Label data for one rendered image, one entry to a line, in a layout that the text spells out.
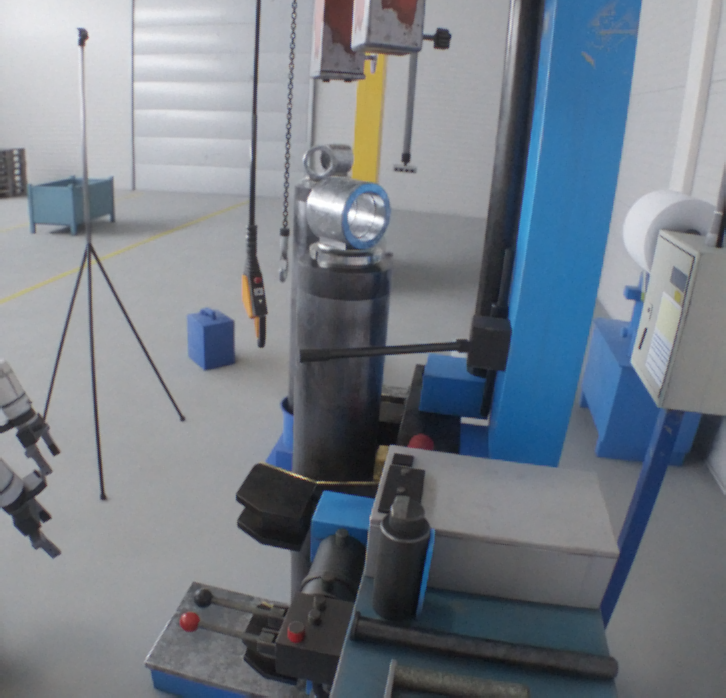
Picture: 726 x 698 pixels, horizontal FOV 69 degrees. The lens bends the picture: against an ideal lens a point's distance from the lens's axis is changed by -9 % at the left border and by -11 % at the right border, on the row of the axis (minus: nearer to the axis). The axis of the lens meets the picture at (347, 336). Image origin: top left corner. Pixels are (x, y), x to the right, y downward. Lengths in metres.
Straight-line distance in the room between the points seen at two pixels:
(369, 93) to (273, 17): 8.92
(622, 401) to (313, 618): 2.77
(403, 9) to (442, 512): 0.85
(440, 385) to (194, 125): 11.94
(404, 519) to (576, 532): 0.32
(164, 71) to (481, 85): 6.61
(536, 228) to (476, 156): 10.72
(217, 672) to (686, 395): 1.60
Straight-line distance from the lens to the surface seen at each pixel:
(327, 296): 1.25
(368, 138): 3.83
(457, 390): 1.49
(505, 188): 1.39
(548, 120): 1.18
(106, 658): 2.35
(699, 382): 1.58
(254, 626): 1.67
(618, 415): 3.57
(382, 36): 1.07
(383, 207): 1.31
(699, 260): 1.48
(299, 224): 2.64
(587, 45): 1.20
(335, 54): 1.43
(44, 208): 9.34
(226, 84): 12.85
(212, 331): 4.20
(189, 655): 2.11
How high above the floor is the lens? 1.79
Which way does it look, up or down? 21 degrees down
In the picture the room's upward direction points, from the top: 4 degrees clockwise
